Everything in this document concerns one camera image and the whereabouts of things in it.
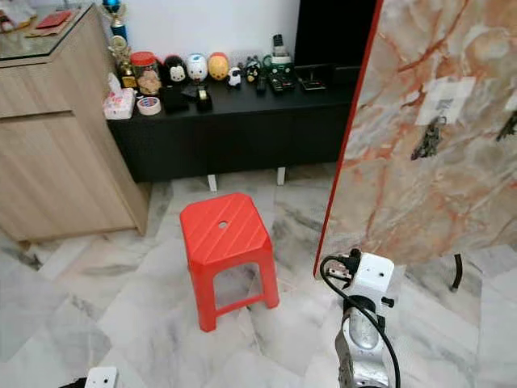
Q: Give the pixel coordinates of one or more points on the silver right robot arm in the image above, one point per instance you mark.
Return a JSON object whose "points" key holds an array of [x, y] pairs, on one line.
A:
{"points": [[362, 349]]}

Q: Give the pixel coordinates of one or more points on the white hook pad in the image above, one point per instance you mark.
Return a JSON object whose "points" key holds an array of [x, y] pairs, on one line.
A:
{"points": [[448, 97]]}

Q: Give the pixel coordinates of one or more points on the marble patterned board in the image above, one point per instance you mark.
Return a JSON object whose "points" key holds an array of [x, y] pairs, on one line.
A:
{"points": [[412, 210]]}

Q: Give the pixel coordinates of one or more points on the white console leg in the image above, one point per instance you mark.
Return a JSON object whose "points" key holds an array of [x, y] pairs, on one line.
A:
{"points": [[281, 176]]}

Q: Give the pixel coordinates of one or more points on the red plastic stool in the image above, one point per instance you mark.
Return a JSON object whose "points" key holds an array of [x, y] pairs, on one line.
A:
{"points": [[224, 238]]}

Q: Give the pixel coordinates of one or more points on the dark key bunch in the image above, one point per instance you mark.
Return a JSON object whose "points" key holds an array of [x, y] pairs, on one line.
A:
{"points": [[426, 141]]}

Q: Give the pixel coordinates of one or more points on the black low console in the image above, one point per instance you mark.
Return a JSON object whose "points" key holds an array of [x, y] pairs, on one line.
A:
{"points": [[242, 133]]}

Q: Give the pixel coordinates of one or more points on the black remote control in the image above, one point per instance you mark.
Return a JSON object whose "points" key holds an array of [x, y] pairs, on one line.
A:
{"points": [[261, 84], [281, 82]]}

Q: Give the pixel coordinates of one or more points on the light wooden cabinet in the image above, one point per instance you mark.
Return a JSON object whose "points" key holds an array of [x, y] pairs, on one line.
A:
{"points": [[48, 162]]}

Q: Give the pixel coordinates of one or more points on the green toy with phone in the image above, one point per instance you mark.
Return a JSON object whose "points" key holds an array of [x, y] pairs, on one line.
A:
{"points": [[279, 60]]}

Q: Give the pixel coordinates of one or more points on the black and white figurine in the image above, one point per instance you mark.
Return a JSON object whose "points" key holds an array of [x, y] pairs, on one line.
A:
{"points": [[251, 69]]}

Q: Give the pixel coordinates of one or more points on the small white figurine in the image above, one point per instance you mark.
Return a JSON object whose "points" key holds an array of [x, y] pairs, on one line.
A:
{"points": [[234, 77]]}

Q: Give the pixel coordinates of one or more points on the black tape dispenser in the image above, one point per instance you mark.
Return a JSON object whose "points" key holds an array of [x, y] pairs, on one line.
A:
{"points": [[202, 98]]}

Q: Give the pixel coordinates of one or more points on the yellow orange round figurine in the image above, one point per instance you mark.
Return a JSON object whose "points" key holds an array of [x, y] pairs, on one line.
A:
{"points": [[218, 67]]}

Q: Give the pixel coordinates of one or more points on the black television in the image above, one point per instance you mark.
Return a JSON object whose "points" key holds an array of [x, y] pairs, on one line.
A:
{"points": [[331, 31]]}

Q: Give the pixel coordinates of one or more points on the black box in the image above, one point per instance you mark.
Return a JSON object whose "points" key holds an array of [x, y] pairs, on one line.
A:
{"points": [[175, 99]]}

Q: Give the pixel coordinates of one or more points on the white blue round figurine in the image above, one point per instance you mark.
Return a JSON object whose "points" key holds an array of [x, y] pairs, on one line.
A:
{"points": [[196, 67]]}

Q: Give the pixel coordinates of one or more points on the white tape roll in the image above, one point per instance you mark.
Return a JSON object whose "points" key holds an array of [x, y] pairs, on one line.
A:
{"points": [[149, 106]]}

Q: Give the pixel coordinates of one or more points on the black round figurine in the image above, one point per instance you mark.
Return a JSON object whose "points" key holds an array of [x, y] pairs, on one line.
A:
{"points": [[174, 70]]}

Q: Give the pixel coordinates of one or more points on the red lidded clear jar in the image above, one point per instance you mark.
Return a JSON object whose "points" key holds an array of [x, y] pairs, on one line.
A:
{"points": [[145, 74]]}

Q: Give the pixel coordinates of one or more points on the white pink tissue box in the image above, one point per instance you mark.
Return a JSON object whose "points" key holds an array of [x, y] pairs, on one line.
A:
{"points": [[119, 103]]}

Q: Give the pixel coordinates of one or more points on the pile of small items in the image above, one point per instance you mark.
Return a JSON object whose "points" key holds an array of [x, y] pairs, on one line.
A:
{"points": [[16, 14]]}

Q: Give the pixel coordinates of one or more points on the gold trophy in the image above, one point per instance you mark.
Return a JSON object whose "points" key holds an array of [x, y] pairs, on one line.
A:
{"points": [[123, 60]]}

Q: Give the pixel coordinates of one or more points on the red booklet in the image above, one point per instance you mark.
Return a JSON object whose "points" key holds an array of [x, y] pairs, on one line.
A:
{"points": [[55, 20]]}

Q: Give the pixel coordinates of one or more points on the blue ball trophy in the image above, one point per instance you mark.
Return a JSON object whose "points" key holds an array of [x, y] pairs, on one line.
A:
{"points": [[115, 14]]}

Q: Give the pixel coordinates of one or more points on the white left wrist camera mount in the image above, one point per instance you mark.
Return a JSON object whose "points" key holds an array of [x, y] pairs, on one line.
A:
{"points": [[102, 378]]}

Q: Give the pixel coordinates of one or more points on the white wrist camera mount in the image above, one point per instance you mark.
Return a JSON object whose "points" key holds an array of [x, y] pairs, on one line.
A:
{"points": [[373, 279], [102, 378]]}

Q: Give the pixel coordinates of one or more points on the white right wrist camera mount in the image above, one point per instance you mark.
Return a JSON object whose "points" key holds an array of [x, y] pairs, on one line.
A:
{"points": [[373, 279]]}

